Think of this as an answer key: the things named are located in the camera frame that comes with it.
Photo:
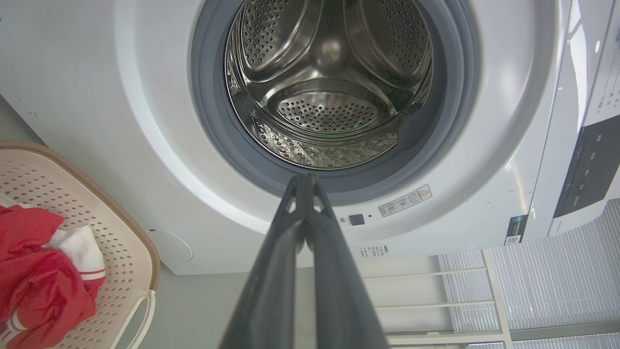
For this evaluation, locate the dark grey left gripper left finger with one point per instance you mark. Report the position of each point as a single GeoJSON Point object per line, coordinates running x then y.
{"type": "Point", "coordinates": [271, 286]}

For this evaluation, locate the white metal frame rack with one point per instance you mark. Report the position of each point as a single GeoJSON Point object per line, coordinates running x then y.
{"type": "Point", "coordinates": [496, 295]}

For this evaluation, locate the cream perforated laundry basket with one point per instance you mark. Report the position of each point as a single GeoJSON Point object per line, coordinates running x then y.
{"type": "Point", "coordinates": [121, 232]}

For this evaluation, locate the white warning label sticker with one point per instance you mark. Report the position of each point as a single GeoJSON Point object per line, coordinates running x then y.
{"type": "Point", "coordinates": [405, 200]}

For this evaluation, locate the red and white garment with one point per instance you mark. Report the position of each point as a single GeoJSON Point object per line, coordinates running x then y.
{"type": "Point", "coordinates": [38, 281]}

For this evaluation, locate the dark QR code sticker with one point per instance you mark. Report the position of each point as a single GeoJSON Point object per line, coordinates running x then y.
{"type": "Point", "coordinates": [516, 230]}

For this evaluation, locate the white front-load washing machine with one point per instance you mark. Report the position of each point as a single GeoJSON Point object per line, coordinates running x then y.
{"type": "Point", "coordinates": [121, 97]}

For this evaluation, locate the grey rubber door seal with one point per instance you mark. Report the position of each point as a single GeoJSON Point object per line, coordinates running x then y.
{"type": "Point", "coordinates": [450, 97]}

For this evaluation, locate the round white filter cover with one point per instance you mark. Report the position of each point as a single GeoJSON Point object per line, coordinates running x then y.
{"type": "Point", "coordinates": [169, 245]}

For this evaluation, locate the black washing machine control panel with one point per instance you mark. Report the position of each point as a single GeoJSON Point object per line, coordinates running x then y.
{"type": "Point", "coordinates": [588, 169]}

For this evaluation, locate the stainless steel washing machine drum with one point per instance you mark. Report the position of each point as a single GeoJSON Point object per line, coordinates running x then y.
{"type": "Point", "coordinates": [329, 72]}

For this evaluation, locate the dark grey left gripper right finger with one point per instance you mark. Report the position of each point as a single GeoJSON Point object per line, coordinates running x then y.
{"type": "Point", "coordinates": [341, 295]}

